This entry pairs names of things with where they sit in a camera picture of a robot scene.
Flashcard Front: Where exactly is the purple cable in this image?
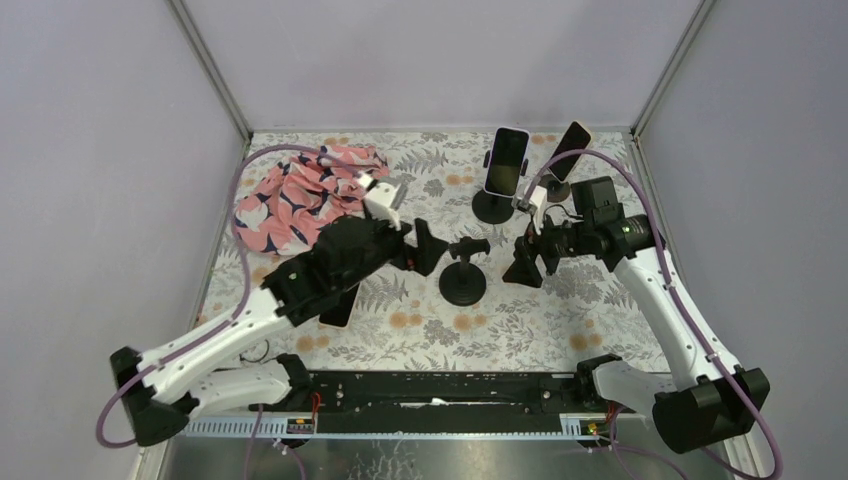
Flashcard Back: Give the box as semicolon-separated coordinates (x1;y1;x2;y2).
523;148;784;480
95;144;372;480

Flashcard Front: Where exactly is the phone with beige case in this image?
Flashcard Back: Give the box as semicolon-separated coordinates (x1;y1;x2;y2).
548;121;593;182

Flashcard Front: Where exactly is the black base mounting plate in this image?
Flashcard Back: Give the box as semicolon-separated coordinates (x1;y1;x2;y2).
248;369;641;435

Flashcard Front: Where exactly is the phone with purple case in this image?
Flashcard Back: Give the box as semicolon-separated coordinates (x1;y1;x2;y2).
483;127;530;197

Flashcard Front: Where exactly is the aluminium frame rail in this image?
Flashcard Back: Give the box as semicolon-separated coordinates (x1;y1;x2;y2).
155;370;747;440

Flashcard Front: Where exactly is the black phone stand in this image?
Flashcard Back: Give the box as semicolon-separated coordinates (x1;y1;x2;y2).
472;149;522;225
438;236;491;307

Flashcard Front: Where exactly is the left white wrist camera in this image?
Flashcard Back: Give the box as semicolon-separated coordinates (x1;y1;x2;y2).
356;173;407;231

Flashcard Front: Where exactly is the wooden base phone stand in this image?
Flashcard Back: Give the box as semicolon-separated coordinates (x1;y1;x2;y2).
541;175;571;204

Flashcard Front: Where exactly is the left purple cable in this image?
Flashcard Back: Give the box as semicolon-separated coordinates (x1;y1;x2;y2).
95;144;372;480

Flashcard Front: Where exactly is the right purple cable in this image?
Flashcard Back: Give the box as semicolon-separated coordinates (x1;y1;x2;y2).
523;148;784;480

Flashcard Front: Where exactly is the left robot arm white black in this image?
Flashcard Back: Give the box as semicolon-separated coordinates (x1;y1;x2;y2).
110;216;449;447

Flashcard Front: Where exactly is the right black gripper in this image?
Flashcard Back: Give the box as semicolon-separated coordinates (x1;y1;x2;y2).
502;208;593;289

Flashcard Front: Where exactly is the phone with cream case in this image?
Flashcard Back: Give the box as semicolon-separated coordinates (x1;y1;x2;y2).
318;286;359;329

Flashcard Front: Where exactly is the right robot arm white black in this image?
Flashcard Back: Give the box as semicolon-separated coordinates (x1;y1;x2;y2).
503;177;770;453

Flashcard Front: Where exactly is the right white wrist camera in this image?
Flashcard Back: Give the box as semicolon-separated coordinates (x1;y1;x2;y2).
512;183;548;236

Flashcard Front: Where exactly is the pink floral crumpled cloth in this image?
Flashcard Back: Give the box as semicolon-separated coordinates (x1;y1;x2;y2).
234;146;389;256

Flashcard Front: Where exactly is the floral patterned table mat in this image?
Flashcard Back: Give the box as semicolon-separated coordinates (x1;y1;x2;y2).
225;132;668;373

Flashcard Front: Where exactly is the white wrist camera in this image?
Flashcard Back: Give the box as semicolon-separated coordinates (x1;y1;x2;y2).
356;173;407;231
512;183;548;236

